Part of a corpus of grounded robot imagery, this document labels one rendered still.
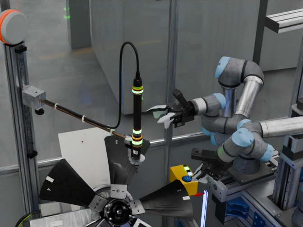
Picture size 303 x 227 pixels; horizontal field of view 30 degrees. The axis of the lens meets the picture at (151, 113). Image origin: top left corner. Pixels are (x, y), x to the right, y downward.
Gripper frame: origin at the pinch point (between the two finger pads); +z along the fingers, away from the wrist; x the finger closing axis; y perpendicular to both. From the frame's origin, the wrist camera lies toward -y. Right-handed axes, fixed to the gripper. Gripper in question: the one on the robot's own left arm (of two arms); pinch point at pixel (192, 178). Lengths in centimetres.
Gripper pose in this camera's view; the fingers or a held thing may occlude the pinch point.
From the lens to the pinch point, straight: 245.5
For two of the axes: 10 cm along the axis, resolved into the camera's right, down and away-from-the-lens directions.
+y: 8.4, 4.9, 2.1
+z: -5.0, 5.8, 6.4
